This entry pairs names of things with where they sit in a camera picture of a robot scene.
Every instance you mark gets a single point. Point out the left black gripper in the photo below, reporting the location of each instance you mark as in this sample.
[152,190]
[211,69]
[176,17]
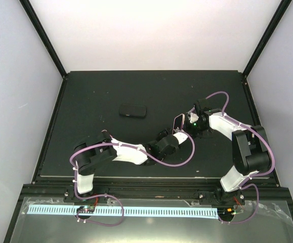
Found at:
[163,133]

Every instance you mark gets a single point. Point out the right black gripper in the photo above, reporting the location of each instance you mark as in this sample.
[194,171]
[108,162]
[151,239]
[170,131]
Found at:
[186,128]

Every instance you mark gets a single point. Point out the phone with red edge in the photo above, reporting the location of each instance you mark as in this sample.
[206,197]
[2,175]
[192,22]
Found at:
[178,122]

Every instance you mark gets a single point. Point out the black phone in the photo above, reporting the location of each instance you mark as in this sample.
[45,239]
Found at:
[132,110]

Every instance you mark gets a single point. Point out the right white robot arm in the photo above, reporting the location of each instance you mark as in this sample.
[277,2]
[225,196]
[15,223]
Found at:
[250,153]

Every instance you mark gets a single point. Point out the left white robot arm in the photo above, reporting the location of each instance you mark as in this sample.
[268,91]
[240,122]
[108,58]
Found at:
[89,158]

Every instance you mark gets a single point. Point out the right controller board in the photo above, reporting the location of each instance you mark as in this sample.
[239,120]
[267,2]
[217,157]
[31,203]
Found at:
[227,212]

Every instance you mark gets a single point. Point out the controller board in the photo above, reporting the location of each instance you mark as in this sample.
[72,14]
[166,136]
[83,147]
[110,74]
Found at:
[227,212]
[85,210]

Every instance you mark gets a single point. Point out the left controller board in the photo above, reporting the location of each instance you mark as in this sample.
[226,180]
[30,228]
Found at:
[85,210]

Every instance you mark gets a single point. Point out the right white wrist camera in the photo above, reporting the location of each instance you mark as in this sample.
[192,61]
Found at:
[192,118]

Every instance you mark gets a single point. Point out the white slotted cable duct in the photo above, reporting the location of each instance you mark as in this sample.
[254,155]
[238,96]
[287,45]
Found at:
[117,211]

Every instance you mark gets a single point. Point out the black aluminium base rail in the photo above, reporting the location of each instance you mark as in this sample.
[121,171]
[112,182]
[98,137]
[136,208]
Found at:
[207,193]

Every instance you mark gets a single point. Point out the right black frame post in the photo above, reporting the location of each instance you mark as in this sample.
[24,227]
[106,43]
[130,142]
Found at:
[271,27]

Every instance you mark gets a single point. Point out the black frame post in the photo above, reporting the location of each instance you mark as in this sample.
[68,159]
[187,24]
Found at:
[35,21]
[271,27]

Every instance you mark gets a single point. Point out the left black frame post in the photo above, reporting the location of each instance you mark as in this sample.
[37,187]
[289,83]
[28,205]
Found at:
[35,21]

